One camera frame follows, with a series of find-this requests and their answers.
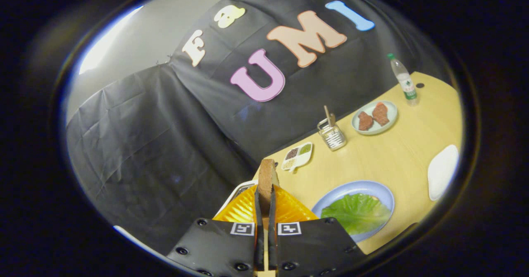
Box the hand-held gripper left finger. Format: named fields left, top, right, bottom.
left=167, top=184, right=265, bottom=277

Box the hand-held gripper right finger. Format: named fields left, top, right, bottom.
left=268, top=184, right=366, bottom=277

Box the green lettuce leaf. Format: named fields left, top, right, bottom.
left=321, top=193, right=391, bottom=235

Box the brown crust bread slice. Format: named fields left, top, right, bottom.
left=257, top=158, right=280, bottom=215

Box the cream white toaster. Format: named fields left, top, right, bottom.
left=215, top=180, right=259, bottom=217

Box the light blue round plate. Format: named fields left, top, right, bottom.
left=311, top=180, right=395, bottom=243

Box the white divided condiment dish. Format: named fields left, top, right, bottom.
left=281, top=142, right=313, bottom=173

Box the metal mesh utensil holder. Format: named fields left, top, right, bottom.
left=317, top=118, right=348, bottom=151

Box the brown meat patty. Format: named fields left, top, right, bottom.
left=358, top=111, right=374, bottom=131
left=372, top=102, right=390, bottom=127

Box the white oval plate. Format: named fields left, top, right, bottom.
left=427, top=145, right=459, bottom=201

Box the pale green round plate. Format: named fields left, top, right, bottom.
left=351, top=100, right=398, bottom=136

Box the clear plastic water bottle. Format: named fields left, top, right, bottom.
left=387, top=53, right=419, bottom=106

